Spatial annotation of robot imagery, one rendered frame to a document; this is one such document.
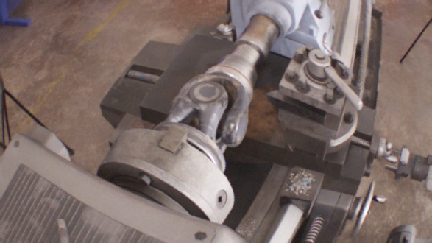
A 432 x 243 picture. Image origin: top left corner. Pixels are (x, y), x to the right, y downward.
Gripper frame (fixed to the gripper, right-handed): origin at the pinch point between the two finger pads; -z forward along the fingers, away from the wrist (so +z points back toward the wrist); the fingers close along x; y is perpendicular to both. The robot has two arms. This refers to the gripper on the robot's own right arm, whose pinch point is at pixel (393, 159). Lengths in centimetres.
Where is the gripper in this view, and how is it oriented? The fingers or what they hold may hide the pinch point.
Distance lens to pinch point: 152.7
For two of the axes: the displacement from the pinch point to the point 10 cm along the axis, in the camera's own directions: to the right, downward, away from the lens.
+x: -3.5, 9.1, -2.2
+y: 2.4, 3.1, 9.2
